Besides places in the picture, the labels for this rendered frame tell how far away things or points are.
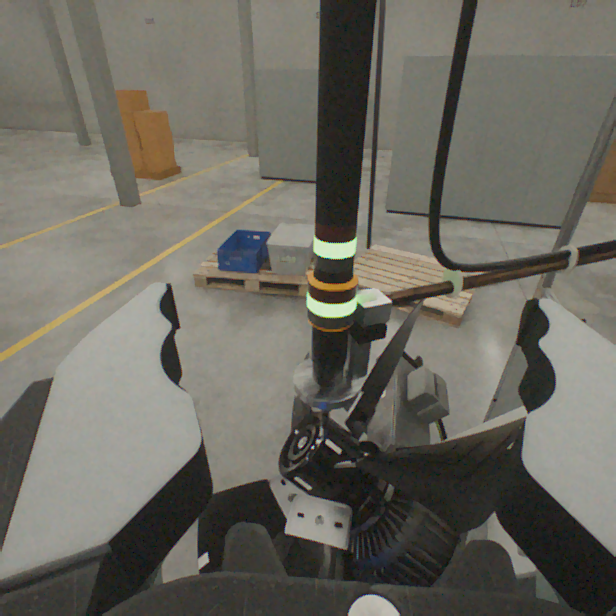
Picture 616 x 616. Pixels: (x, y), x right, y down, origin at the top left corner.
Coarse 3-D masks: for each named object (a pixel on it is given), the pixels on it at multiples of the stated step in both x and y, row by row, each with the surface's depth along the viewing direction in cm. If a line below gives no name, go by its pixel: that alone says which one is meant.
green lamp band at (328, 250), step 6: (318, 240) 28; (354, 240) 28; (318, 246) 28; (324, 246) 27; (330, 246) 27; (336, 246) 27; (342, 246) 27; (348, 246) 28; (354, 246) 28; (318, 252) 28; (324, 252) 28; (330, 252) 28; (336, 252) 27; (342, 252) 28; (348, 252) 28; (354, 252) 29
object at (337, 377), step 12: (312, 336) 33; (324, 336) 32; (336, 336) 32; (312, 348) 34; (324, 348) 32; (336, 348) 32; (312, 360) 35; (324, 360) 33; (336, 360) 33; (312, 372) 36; (324, 372) 34; (336, 372) 34; (324, 384) 35; (336, 384) 35
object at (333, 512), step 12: (300, 504) 53; (312, 504) 53; (324, 504) 53; (336, 504) 53; (312, 516) 52; (324, 516) 52; (336, 516) 52; (348, 516) 52; (288, 528) 50; (300, 528) 51; (312, 528) 51; (324, 528) 51; (336, 528) 51; (348, 528) 50; (324, 540) 49; (336, 540) 49; (348, 540) 49
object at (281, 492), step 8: (272, 480) 64; (280, 480) 63; (272, 488) 64; (280, 488) 63; (288, 488) 62; (296, 488) 61; (280, 496) 63; (280, 504) 62; (288, 504) 62; (288, 512) 61
